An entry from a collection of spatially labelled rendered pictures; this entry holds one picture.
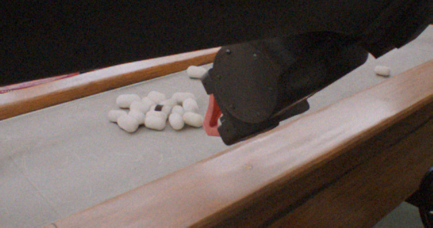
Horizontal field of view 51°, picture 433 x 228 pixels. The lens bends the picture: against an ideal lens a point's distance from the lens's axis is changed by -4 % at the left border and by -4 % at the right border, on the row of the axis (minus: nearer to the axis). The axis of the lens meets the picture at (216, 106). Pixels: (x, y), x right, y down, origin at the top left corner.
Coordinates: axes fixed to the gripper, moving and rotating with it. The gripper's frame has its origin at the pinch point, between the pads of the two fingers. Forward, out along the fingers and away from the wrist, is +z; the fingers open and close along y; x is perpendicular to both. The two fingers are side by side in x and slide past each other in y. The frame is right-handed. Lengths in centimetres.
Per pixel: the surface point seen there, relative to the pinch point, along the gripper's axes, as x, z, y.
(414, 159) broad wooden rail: 15.5, 3.4, -37.9
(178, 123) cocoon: -4.4, 14.0, -6.1
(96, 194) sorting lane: 1.2, 10.2, 10.5
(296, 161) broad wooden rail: 7.2, -1.4, -7.9
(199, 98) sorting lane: -8.7, 20.4, -16.7
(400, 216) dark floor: 43, 69, -118
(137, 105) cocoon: -10.2, 19.9, -4.8
